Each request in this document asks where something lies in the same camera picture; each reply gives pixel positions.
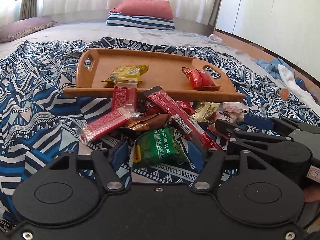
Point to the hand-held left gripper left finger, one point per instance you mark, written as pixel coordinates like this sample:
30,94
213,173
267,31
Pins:
120,155

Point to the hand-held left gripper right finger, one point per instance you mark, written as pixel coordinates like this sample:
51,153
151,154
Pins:
196,156

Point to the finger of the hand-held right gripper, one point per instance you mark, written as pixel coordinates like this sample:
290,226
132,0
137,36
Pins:
250,140
258,121

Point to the clear white snack packet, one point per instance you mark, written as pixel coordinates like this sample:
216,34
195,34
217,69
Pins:
232,107

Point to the brown snack packet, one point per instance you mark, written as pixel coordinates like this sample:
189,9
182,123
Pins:
156,120

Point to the dark red candy packet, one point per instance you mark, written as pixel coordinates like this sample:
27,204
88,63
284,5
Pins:
150,107

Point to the red snack bar clear ends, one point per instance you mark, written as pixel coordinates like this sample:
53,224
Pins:
123,96
107,123

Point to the long dark red snack bar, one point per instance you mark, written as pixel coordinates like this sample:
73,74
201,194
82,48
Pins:
165,102

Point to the orange jelly cup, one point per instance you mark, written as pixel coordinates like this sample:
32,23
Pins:
285,93

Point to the olive gold snack packet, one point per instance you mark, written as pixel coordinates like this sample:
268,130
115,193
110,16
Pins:
206,111

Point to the small red snack packet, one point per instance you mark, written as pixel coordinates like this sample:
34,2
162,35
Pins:
187,106

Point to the white cloth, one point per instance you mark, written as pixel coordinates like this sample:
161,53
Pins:
295,85

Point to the light blue cloth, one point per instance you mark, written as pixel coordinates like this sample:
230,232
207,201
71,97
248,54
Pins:
270,66

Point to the small blue object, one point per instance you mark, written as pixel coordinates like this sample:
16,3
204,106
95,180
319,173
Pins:
299,81

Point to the large red snack packet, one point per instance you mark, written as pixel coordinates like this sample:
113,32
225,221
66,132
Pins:
200,78

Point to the yellow green snack packet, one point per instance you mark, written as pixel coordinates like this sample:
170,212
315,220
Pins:
125,73

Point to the clear plastic wrapper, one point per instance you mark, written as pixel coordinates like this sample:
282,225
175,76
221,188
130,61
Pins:
215,38

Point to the white wardrobe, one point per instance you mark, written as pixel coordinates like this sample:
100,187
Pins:
275,17

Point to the blue white patterned blanket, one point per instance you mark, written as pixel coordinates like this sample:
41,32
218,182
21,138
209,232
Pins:
37,80

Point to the grey bed sheet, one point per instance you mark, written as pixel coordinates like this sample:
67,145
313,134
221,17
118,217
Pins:
75,31

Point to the blue white striped pillow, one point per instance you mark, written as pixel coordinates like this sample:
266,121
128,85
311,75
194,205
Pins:
140,22

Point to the pink pillow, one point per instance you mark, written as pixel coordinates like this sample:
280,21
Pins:
147,7

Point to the purple pillow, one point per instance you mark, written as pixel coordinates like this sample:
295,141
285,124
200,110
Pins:
22,28

